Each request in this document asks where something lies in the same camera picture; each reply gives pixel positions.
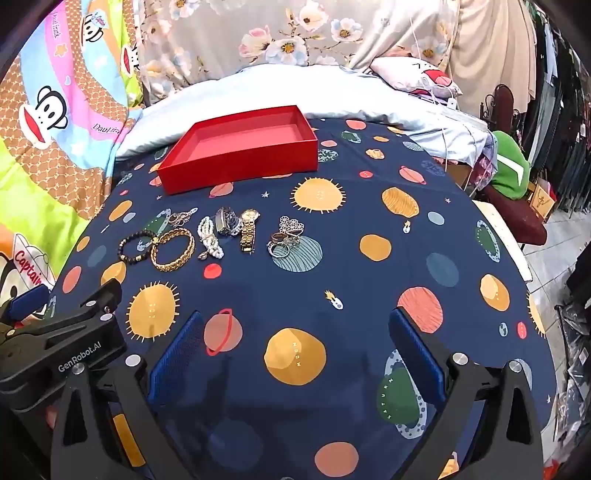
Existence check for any white charging cable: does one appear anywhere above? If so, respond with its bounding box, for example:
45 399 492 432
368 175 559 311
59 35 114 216
411 23 478 195

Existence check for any dark red chair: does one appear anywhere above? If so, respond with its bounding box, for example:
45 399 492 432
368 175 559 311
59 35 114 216
480 83 549 245

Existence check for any small brown box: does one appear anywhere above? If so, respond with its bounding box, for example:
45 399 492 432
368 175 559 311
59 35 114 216
531 182 556 216

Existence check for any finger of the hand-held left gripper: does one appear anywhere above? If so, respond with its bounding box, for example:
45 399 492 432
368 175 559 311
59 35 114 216
39 279 123 340
0 282 51 325

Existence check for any green garment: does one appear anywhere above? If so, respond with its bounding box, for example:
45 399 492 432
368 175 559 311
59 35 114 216
487 130 532 200

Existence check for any black bead bracelet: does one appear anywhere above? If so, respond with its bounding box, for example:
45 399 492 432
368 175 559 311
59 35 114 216
117 229 158 266

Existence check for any light blue quilt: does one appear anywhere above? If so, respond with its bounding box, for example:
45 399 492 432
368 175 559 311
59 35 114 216
115 64 490 163

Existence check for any silver metal watch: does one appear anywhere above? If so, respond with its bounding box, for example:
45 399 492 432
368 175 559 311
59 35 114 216
215 206 243 237

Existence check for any rack of hanging clothes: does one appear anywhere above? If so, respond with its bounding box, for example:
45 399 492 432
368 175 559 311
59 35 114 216
522 9 591 217

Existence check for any navy planet print blanket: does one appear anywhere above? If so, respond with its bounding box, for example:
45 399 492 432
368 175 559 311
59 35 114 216
48 115 559 480

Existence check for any white printed pillow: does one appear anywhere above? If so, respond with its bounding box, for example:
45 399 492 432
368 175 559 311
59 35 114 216
369 56 463 100

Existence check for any grey floral cloth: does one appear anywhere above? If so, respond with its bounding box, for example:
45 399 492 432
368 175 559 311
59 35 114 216
139 0 462 100

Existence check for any beige hanging cloth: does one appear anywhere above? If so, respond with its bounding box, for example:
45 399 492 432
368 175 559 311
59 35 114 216
450 0 539 125

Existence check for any silver filigree brooch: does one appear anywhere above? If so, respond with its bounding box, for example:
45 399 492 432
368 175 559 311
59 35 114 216
278 215 306 237

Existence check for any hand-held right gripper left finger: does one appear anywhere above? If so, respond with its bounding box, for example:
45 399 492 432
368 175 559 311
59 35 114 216
50 310 206 480

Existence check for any red cardboard box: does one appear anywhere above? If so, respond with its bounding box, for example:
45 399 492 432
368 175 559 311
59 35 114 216
157 105 319 195

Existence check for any white pearl bracelet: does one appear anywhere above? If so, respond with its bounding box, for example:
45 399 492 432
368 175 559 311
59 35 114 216
196 216 225 260

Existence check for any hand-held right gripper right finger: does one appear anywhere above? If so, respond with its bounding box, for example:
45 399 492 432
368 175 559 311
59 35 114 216
388 307 544 480

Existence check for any colourful cartoon monkey blanket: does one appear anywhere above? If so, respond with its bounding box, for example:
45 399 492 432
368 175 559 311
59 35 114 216
0 0 145 333

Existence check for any gold chain bangle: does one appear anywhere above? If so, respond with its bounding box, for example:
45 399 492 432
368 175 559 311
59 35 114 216
150 227 195 272

